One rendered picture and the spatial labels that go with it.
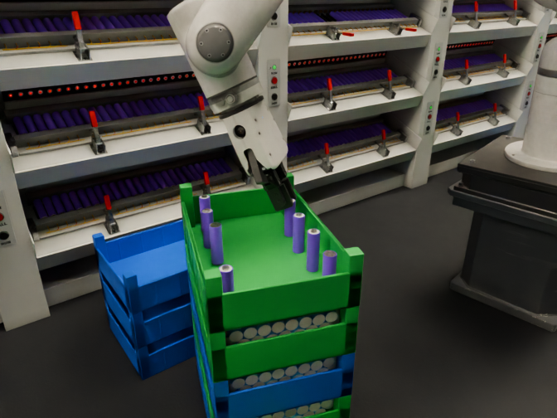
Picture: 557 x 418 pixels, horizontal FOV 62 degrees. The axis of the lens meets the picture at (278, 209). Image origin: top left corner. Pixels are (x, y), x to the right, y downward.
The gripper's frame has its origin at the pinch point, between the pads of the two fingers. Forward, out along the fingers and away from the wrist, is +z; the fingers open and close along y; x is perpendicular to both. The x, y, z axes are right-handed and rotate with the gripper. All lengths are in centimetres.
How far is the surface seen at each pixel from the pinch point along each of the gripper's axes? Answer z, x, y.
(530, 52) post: 25, -67, 160
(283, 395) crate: 21.0, 3.8, -21.7
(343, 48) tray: -13, -6, 76
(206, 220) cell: -2.3, 10.1, -7.7
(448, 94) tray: 20, -30, 119
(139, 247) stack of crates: 4.8, 41.3, 12.4
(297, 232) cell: 4.9, -1.9, -5.8
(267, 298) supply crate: 5.1, -1.7, -22.7
